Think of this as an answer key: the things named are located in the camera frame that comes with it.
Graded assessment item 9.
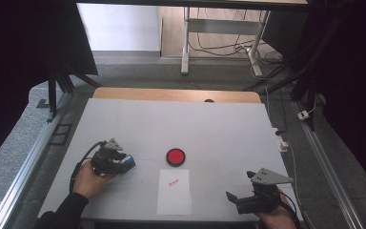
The person's left hand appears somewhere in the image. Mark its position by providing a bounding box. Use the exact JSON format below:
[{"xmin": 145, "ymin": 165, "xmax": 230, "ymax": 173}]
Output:
[{"xmin": 72, "ymin": 161, "xmax": 115, "ymax": 200}]

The blue stamp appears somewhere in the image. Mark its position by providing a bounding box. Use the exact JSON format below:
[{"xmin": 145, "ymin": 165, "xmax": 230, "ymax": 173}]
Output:
[{"xmin": 120, "ymin": 154, "xmax": 137, "ymax": 170}]

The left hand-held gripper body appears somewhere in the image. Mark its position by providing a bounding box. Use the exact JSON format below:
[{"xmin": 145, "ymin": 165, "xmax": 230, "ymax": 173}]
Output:
[{"xmin": 90, "ymin": 137, "xmax": 128, "ymax": 176}]

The white paper sheet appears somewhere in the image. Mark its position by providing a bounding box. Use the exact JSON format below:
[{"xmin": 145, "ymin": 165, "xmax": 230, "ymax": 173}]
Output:
[{"xmin": 156, "ymin": 169, "xmax": 193, "ymax": 216}]

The black metal stand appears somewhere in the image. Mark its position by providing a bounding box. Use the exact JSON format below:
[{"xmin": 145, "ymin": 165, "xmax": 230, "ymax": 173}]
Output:
[{"xmin": 243, "ymin": 56, "xmax": 319, "ymax": 132}]

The wooden table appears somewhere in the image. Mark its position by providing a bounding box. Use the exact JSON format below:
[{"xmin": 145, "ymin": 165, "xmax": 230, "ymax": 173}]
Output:
[{"xmin": 92, "ymin": 87, "xmax": 262, "ymax": 104}]

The small white plug box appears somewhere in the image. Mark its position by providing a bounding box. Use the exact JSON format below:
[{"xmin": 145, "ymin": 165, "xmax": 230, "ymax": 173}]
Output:
[{"xmin": 296, "ymin": 109, "xmax": 311, "ymax": 121}]

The person's right hand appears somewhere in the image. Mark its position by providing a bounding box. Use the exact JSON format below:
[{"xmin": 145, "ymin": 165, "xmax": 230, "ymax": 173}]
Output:
[{"xmin": 254, "ymin": 193, "xmax": 300, "ymax": 229}]

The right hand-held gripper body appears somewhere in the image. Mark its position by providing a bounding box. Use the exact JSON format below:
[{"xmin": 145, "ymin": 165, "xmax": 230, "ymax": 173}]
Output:
[{"xmin": 234, "ymin": 167, "xmax": 295, "ymax": 215}]

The black floor cable tangle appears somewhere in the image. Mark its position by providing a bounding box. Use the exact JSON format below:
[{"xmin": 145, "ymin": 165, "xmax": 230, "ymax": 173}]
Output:
[{"xmin": 189, "ymin": 8, "xmax": 284, "ymax": 65}]

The white clamp device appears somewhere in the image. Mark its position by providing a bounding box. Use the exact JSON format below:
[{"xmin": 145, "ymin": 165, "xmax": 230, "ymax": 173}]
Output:
[{"xmin": 271, "ymin": 127, "xmax": 290, "ymax": 154}]

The red and black gripper cable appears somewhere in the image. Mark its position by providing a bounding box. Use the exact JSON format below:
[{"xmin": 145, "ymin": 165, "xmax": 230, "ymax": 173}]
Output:
[{"xmin": 278, "ymin": 190, "xmax": 302, "ymax": 229}]

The round red ink pad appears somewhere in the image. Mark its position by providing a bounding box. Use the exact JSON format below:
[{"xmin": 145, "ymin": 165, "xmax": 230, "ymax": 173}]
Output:
[{"xmin": 165, "ymin": 148, "xmax": 187, "ymax": 168}]

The black curtain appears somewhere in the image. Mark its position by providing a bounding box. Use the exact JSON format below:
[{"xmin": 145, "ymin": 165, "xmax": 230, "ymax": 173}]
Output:
[
  {"xmin": 0, "ymin": 0, "xmax": 99, "ymax": 173},
  {"xmin": 261, "ymin": 0, "xmax": 366, "ymax": 198}
]

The black tripod stand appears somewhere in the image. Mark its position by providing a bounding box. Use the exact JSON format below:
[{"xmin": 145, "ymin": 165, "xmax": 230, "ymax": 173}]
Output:
[{"xmin": 36, "ymin": 63, "xmax": 102, "ymax": 124}]

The thin white cable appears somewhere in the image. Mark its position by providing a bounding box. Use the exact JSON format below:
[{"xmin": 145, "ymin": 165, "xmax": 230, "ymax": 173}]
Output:
[{"xmin": 285, "ymin": 142, "xmax": 316, "ymax": 229}]

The white metal desk frame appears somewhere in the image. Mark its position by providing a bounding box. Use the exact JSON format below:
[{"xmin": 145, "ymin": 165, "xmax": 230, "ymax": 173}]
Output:
[{"xmin": 180, "ymin": 6, "xmax": 272, "ymax": 78}]

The aluminium rail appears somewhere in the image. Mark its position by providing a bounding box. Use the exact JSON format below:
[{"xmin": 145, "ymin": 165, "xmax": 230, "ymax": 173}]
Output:
[
  {"xmin": 0, "ymin": 92, "xmax": 74, "ymax": 229},
  {"xmin": 293, "ymin": 100, "xmax": 364, "ymax": 229}
]

